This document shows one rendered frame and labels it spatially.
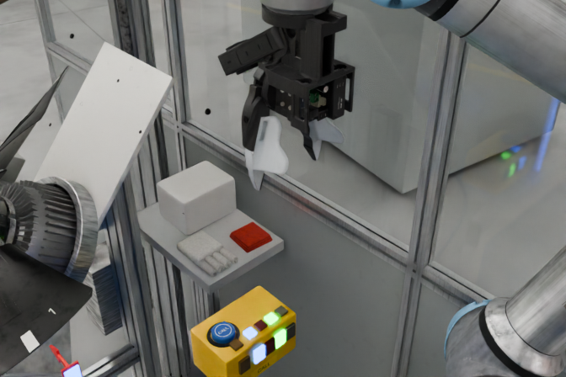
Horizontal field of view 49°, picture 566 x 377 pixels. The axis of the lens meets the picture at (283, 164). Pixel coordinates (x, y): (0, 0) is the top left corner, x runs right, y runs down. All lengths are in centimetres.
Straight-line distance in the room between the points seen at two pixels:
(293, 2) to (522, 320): 47
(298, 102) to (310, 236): 95
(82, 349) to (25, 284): 152
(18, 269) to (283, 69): 64
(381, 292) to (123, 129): 68
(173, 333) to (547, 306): 163
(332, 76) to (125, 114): 75
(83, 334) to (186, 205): 119
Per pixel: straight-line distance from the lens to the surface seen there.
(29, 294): 108
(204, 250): 155
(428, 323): 143
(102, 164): 133
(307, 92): 61
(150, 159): 180
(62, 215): 129
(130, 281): 156
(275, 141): 67
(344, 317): 164
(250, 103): 66
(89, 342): 261
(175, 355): 234
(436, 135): 117
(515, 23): 47
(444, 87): 113
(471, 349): 86
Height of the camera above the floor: 188
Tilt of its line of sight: 33 degrees down
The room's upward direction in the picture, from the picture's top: straight up
